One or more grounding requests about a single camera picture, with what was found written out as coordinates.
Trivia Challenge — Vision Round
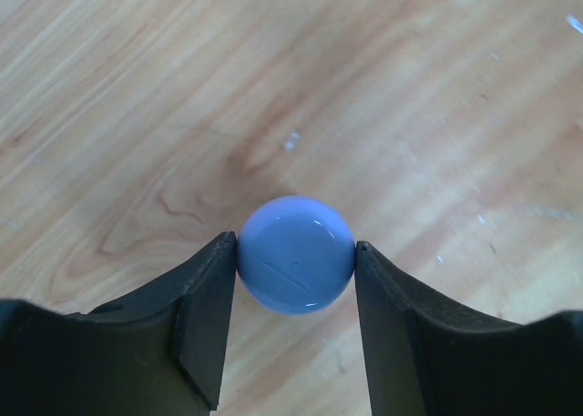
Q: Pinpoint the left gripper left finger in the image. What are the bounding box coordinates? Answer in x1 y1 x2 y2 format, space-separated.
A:
1 232 236 415

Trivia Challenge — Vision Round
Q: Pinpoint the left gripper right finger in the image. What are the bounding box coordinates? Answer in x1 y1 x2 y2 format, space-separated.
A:
354 242 582 415

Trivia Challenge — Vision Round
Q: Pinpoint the purple earbud charging case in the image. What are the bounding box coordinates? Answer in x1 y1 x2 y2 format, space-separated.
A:
237 196 355 315

